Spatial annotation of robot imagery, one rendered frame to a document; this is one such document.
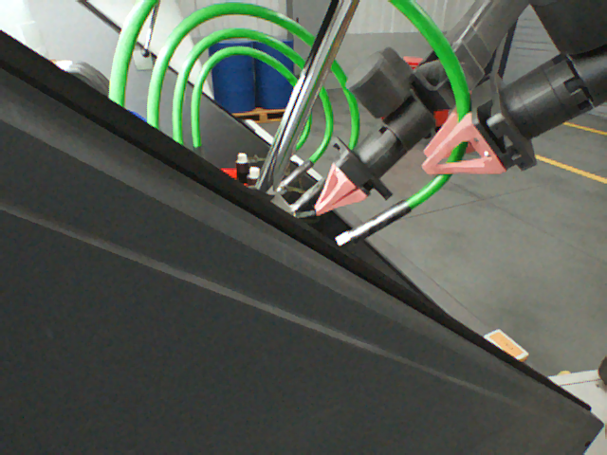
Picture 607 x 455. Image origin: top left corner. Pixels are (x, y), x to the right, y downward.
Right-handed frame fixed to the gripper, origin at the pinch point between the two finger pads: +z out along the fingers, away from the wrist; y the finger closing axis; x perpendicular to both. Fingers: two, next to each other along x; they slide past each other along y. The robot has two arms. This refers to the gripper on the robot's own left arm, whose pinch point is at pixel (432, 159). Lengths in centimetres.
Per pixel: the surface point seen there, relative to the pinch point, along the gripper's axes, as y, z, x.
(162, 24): -23, 31, -38
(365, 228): 6.0, 9.2, 0.9
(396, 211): 4.3, 5.4, 1.6
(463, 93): -0.5, -6.5, -4.6
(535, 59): -685, 28, 276
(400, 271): -8.1, 21.5, 21.7
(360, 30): -720, 238, 45
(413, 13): -0.2, -7.0, -13.7
